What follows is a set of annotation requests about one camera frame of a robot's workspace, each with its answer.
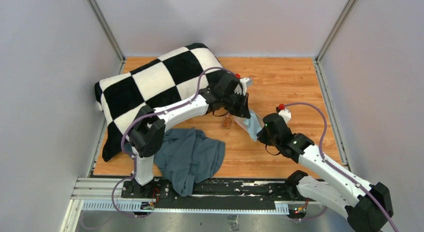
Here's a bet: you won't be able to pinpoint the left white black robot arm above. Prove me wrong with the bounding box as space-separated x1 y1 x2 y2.
123 72 253 199

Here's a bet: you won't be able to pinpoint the purple cable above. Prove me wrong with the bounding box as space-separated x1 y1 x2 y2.
110 66 241 219
276 102 400 232

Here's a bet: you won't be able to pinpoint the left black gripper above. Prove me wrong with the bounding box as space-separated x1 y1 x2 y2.
222 90 251 119

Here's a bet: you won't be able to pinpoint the aluminium frame rail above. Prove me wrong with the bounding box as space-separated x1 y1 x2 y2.
71 177 372 215

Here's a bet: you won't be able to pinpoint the pink glasses case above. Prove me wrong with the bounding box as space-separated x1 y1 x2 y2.
234 116 247 132

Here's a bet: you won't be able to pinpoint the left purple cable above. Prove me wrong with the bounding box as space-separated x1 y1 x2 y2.
110 66 241 219

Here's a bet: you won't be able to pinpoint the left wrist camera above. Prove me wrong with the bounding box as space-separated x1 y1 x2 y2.
234 73 253 96

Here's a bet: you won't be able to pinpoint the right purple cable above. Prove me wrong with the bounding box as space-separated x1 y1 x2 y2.
276 102 400 232

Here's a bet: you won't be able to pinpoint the orange sunglasses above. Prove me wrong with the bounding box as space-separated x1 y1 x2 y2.
221 113 233 130

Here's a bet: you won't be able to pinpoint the black white checkered pillow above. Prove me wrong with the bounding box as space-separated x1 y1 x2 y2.
94 43 226 162

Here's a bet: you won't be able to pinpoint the black mounting base plate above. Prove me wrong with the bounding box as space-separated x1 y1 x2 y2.
120 177 307 211

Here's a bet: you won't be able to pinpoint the light blue cleaning cloth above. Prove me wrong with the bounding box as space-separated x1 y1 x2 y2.
243 109 263 142

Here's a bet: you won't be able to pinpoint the grey blue crumpled garment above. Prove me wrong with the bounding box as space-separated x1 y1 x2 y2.
124 127 226 197

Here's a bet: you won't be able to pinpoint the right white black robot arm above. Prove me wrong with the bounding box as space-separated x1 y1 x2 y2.
258 113 394 232

